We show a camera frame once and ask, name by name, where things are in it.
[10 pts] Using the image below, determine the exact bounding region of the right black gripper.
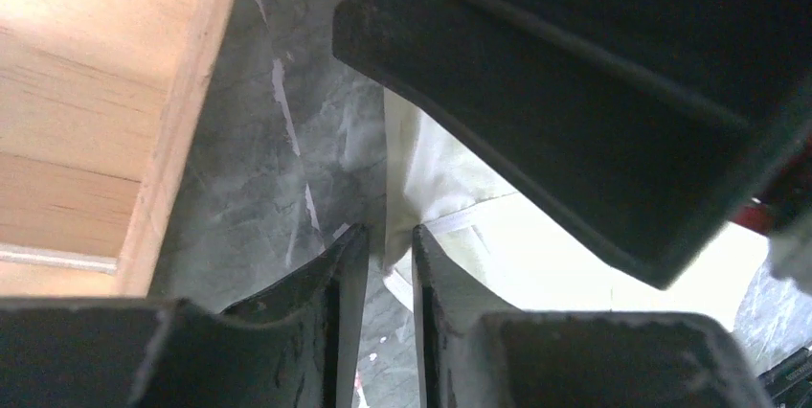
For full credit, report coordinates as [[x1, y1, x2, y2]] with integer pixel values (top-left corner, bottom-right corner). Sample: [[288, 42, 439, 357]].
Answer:
[[332, 0, 811, 289]]

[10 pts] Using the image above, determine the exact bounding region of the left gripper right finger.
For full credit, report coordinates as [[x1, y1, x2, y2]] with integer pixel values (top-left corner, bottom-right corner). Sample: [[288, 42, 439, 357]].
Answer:
[[412, 225, 771, 407]]

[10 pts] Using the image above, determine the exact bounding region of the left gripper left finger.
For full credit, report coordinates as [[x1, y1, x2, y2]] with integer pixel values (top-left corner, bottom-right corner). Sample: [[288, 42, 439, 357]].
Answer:
[[1, 224, 369, 407]]

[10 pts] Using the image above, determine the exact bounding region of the cream cloth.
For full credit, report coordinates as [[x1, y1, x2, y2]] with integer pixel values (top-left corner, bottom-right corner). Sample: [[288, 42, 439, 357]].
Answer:
[[382, 91, 768, 328]]

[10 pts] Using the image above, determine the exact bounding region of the wooden compartment tray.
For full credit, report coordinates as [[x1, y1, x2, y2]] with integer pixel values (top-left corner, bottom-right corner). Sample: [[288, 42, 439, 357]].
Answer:
[[1, 0, 234, 297]]

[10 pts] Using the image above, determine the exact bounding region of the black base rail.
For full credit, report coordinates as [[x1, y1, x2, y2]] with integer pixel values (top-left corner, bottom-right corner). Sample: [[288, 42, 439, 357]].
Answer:
[[758, 345, 811, 408]]

